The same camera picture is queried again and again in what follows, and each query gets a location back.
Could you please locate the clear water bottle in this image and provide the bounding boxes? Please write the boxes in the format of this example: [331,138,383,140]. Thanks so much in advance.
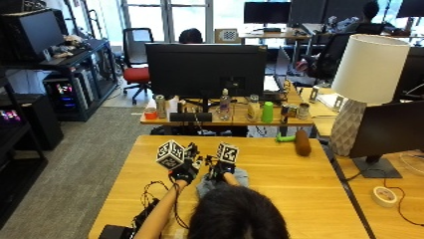
[217,88,231,121]

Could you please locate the white tape roll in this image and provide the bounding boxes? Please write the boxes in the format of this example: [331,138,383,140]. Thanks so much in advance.
[370,185,399,209]

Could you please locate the checkerboard marker box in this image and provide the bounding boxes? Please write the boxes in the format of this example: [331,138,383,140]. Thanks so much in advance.
[213,28,242,45]

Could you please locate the small dark jar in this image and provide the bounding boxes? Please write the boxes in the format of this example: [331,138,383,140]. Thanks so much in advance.
[279,103,298,125]

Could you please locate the wooden desk with bottles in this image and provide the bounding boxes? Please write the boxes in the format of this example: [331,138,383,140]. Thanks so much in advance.
[140,84,315,137]

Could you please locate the glass jar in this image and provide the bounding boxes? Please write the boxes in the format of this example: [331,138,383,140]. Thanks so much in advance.
[245,94,262,123]

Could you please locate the black background monitor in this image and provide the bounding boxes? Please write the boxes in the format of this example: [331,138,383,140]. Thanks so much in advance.
[242,1,293,25]
[289,0,368,28]
[395,0,424,19]

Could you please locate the black monitor on shelf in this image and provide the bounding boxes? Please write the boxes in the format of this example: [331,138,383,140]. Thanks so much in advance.
[0,8,67,63]

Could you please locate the white table lamp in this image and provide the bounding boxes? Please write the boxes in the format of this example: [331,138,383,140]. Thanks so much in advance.
[327,33,412,157]

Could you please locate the green handle tool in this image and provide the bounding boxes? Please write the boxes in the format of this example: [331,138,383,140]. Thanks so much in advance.
[275,132,297,143]

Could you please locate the red office chair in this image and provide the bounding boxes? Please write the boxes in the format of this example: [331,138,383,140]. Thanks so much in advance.
[121,27,156,106]

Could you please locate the black box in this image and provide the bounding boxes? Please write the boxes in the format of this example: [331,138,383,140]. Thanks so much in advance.
[97,224,137,239]

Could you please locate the person's left hand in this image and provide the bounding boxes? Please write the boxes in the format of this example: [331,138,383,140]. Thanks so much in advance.
[170,142,206,185]

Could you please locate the white container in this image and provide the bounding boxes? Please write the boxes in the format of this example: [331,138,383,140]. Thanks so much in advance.
[165,96,181,118]

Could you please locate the white marker cube left glove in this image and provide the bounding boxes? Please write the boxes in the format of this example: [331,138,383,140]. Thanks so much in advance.
[156,139,188,170]

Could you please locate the white laptop stand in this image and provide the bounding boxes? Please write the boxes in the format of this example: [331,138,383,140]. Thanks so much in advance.
[307,85,347,113]

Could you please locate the large black monitor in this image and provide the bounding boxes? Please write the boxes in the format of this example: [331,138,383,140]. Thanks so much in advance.
[145,42,269,114]

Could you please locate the black shelf desk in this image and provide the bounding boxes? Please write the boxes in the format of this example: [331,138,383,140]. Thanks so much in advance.
[0,38,120,122]

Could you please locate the person's right hand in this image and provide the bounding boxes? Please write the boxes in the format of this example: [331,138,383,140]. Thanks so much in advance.
[205,154,237,183]

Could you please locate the black flat device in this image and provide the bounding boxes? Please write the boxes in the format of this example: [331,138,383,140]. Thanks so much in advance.
[169,112,213,122]

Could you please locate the black office chair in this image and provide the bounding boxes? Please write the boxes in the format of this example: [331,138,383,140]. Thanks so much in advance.
[303,32,356,88]

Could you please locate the green cup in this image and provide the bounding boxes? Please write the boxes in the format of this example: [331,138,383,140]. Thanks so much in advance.
[259,101,275,124]

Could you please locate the computer tower with coloured lights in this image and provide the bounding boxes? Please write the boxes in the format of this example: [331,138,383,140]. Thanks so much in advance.
[43,73,91,118]

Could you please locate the grey cloth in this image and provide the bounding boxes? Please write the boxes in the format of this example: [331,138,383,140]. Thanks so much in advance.
[196,167,250,199]

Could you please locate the black cabinet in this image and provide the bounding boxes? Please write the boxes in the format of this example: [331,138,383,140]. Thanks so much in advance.
[12,93,65,151]

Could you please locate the red cable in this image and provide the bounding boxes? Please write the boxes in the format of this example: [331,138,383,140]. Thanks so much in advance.
[382,177,424,228]

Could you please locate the white marker cube right glove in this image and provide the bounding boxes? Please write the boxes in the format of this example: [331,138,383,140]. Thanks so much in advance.
[214,141,239,165]

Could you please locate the black glove cables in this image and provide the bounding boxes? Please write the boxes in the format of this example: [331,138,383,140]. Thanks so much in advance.
[130,170,192,233]

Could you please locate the black monitor with square stand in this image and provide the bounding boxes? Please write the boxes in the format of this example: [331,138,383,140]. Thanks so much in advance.
[348,101,424,179]

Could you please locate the white marker cube glove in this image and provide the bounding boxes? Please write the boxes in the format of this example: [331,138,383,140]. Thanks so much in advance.
[214,141,239,165]
[156,139,188,170]

